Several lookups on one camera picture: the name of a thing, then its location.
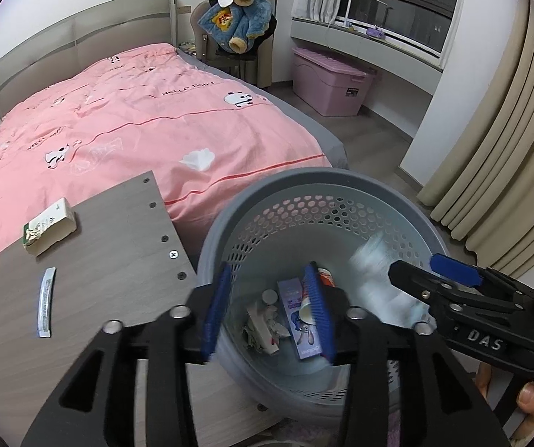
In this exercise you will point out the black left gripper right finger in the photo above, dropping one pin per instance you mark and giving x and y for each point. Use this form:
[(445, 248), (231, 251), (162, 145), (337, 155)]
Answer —
[(410, 370)]

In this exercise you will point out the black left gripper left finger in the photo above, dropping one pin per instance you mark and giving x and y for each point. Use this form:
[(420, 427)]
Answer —
[(94, 402)]

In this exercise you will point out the purple toothpaste box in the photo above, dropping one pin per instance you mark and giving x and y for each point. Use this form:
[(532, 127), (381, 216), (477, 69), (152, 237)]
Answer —
[(301, 324)]

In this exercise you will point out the white paper ball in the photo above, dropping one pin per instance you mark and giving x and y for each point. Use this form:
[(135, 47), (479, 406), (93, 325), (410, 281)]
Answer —
[(263, 330)]

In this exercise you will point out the grey perforated plastic trash basket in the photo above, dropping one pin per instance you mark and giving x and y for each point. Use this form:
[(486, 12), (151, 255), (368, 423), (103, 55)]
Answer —
[(336, 233)]

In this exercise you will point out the right hand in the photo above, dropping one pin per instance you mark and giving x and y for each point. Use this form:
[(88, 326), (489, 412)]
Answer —
[(527, 395)]

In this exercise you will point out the white sachet strip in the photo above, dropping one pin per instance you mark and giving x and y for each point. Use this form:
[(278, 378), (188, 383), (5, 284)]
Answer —
[(44, 303)]

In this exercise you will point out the beige curtain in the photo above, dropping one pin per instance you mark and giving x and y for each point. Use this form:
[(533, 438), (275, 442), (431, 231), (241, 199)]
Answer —
[(483, 192)]

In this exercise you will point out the small green white box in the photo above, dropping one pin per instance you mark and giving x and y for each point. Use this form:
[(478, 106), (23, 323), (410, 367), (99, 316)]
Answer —
[(49, 227)]

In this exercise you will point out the pink plastic storage box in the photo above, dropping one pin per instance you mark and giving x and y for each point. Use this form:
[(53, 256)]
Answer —
[(332, 88)]

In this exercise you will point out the pink bed duvet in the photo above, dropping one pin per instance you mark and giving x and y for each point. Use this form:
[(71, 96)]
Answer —
[(204, 137)]

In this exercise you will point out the dark chair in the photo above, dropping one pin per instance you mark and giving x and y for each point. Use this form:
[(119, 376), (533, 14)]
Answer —
[(253, 65)]

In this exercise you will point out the blue plush jacket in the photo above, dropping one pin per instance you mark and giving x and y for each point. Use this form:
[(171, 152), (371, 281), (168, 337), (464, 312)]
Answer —
[(245, 20)]

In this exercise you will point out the grey upholstered bed headboard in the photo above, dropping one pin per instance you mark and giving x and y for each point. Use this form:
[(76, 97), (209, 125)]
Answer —
[(71, 45)]

